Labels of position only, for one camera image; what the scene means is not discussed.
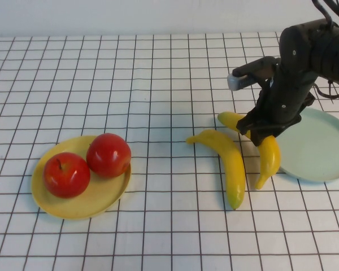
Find red apple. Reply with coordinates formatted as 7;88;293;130
42;152;91;199
86;133;132;178

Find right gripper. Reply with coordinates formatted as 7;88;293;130
236;78;316;147

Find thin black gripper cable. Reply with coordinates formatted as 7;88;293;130
313;80;339;100

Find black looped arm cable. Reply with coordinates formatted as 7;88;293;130
311;0;339;29

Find white grid-pattern tablecloth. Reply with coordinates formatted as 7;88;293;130
0;30;339;271

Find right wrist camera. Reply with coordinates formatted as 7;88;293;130
227;55;282;91

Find yellow banana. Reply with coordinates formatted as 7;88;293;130
185;129;246;211
217;111;281;190

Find yellow round plate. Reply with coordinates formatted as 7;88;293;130
30;135;132;221

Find light blue round plate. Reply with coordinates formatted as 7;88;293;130
275;108;339;184

